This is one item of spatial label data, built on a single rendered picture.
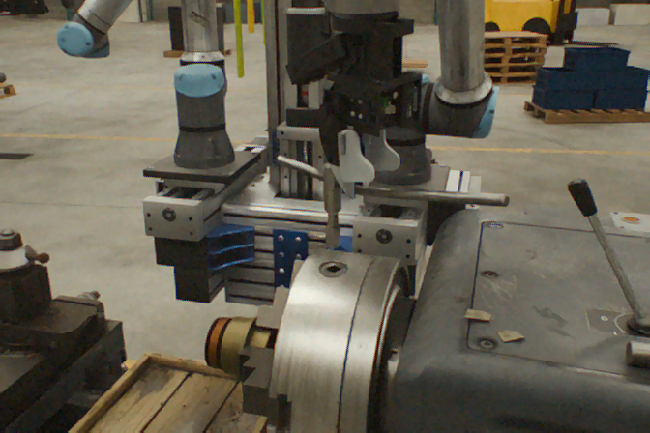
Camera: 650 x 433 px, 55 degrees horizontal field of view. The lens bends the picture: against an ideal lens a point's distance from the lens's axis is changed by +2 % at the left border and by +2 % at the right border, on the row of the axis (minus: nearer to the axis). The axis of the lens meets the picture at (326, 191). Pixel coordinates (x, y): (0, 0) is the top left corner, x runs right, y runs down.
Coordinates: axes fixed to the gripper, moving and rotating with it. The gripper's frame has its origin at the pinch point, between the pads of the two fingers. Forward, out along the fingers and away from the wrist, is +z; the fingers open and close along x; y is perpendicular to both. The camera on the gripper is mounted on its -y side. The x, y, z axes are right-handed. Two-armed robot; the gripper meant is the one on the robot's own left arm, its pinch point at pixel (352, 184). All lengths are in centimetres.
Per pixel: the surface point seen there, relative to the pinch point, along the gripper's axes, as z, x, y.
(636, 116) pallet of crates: 202, 670, -197
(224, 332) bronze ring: 25.4, -9.8, -16.7
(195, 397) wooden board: 49, -8, -32
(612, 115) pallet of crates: 200, 650, -216
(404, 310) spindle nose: 18.5, 4.7, 4.7
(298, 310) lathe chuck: 15.1, -8.0, -1.9
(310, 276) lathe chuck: 13.4, -3.6, -4.4
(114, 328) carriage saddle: 47, -10, -58
